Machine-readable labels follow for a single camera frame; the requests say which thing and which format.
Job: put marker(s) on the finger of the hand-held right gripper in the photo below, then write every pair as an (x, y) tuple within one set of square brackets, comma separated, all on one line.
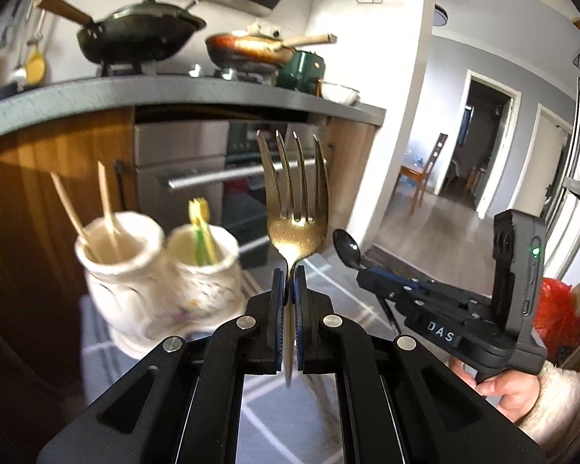
[(396, 278), (382, 292)]

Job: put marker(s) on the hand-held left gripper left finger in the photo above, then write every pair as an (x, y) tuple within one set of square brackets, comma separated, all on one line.
[(281, 309)]

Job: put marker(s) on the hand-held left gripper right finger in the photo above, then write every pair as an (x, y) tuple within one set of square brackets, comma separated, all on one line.
[(299, 309)]

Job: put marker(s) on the black spoon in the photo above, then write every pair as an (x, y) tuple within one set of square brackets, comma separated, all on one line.
[(345, 249)]

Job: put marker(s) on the gold fork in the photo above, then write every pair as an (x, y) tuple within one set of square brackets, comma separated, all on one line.
[(295, 232)]

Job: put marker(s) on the yellow-green training chopstick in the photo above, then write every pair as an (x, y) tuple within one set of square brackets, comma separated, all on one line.
[(209, 246), (198, 212)]

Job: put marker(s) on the white floral ceramic utensil holder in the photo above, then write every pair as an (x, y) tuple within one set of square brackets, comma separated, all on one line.
[(140, 295)]

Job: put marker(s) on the wooden chopstick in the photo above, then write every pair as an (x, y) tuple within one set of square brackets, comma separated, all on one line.
[(107, 203), (72, 212)]

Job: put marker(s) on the person's right forearm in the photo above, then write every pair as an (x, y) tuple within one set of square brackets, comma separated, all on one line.
[(565, 396)]

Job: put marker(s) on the person's right hand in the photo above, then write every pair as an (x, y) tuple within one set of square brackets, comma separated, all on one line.
[(507, 391)]

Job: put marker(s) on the grey plaid cloth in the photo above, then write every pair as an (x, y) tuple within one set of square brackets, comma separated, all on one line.
[(328, 290)]

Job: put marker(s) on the red plastic bag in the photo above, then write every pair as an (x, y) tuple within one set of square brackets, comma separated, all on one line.
[(560, 319)]

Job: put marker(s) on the narrow wooden cabinet door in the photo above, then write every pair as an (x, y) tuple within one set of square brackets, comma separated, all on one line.
[(353, 179)]

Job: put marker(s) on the wooden chair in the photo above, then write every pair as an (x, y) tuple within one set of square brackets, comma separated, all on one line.
[(430, 174)]

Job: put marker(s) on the stainless steel built-in oven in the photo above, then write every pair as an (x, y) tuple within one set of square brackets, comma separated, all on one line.
[(188, 154)]

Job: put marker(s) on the white bowl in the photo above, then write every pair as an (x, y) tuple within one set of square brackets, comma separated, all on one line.
[(341, 93)]

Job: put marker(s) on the green kitchen appliance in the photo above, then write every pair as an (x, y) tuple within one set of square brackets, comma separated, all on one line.
[(302, 70)]

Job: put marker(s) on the copper frying pan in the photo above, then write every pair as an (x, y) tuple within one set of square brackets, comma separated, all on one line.
[(251, 51)]

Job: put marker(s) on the round ceiling lamp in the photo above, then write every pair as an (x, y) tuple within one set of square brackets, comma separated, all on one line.
[(440, 15)]

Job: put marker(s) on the grey stone countertop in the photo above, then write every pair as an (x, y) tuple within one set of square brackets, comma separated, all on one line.
[(125, 92)]

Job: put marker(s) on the wooden base cabinet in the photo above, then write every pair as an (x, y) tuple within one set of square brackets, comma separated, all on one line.
[(38, 164)]

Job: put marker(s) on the black wok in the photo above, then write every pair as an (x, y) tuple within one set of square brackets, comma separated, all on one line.
[(140, 34)]

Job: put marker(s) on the yellow spatula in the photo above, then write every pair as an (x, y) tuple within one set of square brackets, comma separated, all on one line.
[(35, 65)]

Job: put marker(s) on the metal ladle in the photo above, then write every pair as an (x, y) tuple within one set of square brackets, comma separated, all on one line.
[(18, 75)]

